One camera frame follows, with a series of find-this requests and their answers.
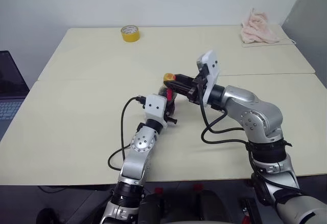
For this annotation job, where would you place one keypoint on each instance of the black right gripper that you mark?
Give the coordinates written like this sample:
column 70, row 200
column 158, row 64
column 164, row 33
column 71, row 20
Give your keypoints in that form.
column 196, row 91

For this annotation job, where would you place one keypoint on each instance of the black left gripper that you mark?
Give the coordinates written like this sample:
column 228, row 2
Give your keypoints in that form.
column 171, row 121

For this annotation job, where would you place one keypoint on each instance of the dark soy sauce bottle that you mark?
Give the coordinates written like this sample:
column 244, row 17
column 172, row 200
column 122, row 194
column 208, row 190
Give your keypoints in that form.
column 168, row 76

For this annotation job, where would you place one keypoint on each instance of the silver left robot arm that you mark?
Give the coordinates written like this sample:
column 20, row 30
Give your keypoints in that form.
column 139, row 145

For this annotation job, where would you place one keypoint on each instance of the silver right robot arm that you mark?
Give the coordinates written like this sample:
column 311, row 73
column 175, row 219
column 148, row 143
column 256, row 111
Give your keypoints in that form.
column 258, row 117

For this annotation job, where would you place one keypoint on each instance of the yellow tape roll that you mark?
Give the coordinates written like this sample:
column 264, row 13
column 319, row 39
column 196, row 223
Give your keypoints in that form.
column 130, row 37

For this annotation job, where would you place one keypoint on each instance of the pink crumpled cloth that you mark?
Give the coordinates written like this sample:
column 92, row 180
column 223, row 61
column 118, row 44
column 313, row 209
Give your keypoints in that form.
column 256, row 30

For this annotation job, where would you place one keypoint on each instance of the dark grey laptop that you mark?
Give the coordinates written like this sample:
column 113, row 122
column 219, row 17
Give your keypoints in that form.
column 10, row 78

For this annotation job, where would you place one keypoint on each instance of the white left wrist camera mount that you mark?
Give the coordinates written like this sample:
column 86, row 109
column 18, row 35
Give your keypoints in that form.
column 154, row 109

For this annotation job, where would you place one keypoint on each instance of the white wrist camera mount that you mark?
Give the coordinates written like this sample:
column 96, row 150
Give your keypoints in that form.
column 213, row 73
column 154, row 109

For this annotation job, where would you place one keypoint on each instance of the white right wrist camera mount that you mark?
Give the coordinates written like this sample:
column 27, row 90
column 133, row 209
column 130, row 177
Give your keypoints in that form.
column 213, row 73

